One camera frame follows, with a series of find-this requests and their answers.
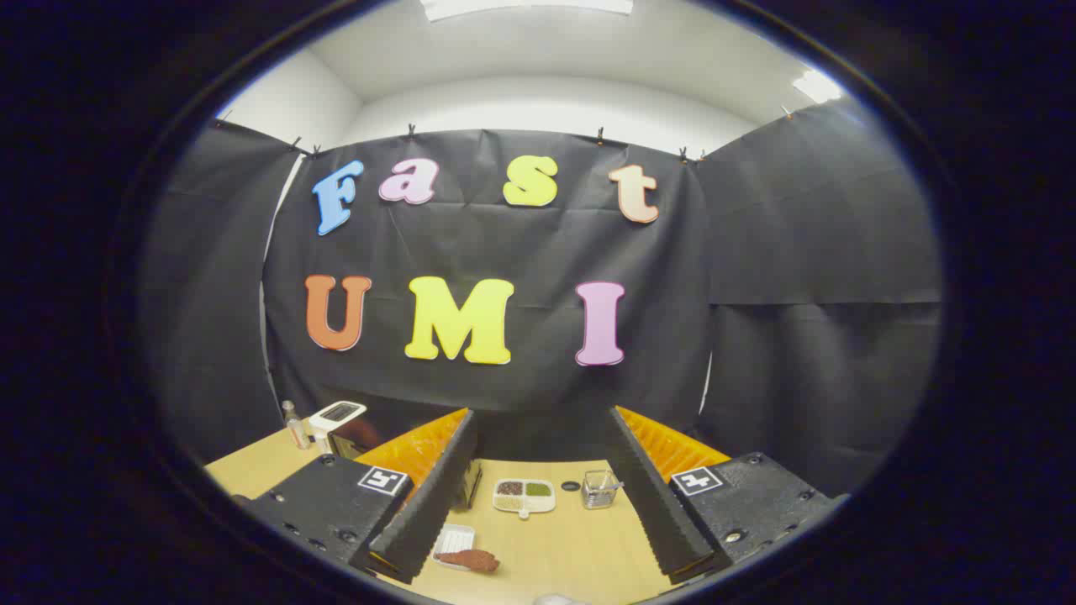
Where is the brown meat slice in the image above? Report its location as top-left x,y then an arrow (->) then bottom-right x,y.
437,549 -> 501,574

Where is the white divided dish with grains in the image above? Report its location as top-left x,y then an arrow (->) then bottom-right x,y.
493,478 -> 556,519

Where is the ceiling light panel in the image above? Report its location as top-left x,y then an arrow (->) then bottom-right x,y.
420,0 -> 634,23
793,69 -> 844,105

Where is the white plastic tray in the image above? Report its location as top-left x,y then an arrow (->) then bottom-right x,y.
433,523 -> 477,569

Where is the white toaster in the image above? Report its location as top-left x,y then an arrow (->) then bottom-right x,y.
309,402 -> 367,439

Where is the black toaster oven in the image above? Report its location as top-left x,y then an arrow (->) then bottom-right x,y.
326,420 -> 484,512

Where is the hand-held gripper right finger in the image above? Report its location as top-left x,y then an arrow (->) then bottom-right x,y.
607,407 -> 850,587

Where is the wire mesh utensil holder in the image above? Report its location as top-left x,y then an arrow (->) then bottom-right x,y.
581,470 -> 619,510

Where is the small clear bottle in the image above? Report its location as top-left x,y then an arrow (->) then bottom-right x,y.
282,401 -> 311,450

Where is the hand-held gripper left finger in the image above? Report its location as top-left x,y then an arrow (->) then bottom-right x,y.
240,408 -> 480,585

